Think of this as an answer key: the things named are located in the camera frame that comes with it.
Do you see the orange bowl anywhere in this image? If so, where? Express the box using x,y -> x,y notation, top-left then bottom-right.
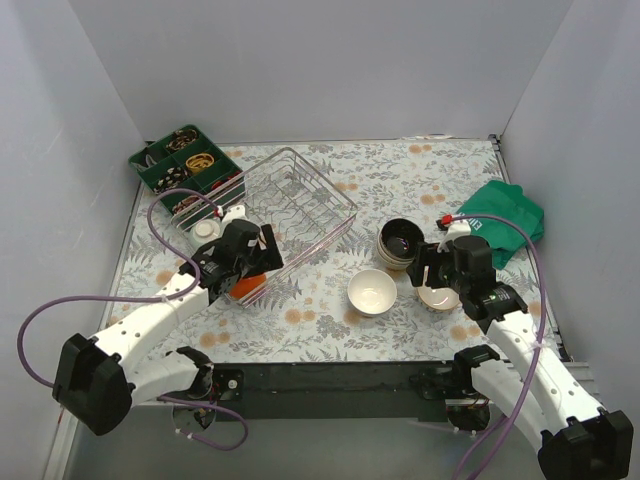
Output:
229,273 -> 267,300

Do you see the green divided organizer tray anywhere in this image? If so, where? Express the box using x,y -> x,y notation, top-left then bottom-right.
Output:
128,124 -> 243,195

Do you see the white round bowl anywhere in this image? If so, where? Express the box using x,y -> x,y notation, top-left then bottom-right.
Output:
347,269 -> 397,317

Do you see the white black striped bowl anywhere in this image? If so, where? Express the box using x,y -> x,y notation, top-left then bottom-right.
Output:
416,286 -> 460,313

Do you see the orange black rolled tie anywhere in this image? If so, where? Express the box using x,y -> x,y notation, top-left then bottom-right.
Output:
210,171 -> 241,191

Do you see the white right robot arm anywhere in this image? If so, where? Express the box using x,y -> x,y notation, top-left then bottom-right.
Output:
407,235 -> 634,479

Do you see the green cloth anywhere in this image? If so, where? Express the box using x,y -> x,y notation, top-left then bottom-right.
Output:
449,180 -> 545,272

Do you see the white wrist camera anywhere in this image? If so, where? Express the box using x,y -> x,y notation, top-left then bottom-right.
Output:
437,215 -> 472,253
215,204 -> 247,225

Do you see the black white floral tie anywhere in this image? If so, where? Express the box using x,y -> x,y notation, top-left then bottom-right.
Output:
152,167 -> 189,194

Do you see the tan brown bowl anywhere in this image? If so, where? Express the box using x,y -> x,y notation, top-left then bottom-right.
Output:
380,218 -> 424,260

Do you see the yellow rolled tie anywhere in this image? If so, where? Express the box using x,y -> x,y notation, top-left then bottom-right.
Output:
185,152 -> 216,175

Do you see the aluminium frame rail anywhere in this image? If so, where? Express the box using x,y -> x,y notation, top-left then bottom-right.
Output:
42,409 -> 78,480

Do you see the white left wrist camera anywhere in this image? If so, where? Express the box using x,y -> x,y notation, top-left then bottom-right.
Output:
215,204 -> 247,225

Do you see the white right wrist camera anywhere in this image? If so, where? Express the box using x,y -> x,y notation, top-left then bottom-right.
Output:
437,215 -> 472,253

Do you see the wire dish rack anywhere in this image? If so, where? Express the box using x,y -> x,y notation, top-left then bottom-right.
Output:
172,148 -> 359,307

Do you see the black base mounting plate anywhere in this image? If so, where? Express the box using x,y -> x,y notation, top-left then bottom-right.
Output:
199,362 -> 501,424

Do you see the brown patterned rolled tie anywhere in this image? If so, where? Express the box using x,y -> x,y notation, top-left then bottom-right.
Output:
166,128 -> 199,153

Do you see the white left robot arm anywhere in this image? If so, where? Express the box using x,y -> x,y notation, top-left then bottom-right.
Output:
53,219 -> 283,435

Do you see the pink rose rolled tie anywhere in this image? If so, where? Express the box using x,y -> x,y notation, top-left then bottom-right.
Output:
171,195 -> 200,215

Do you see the beige floral bowl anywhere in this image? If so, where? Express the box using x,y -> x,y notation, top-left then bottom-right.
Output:
376,241 -> 413,271

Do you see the pale green rimmed bowl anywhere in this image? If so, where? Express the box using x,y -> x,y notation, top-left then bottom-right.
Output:
188,218 -> 221,249

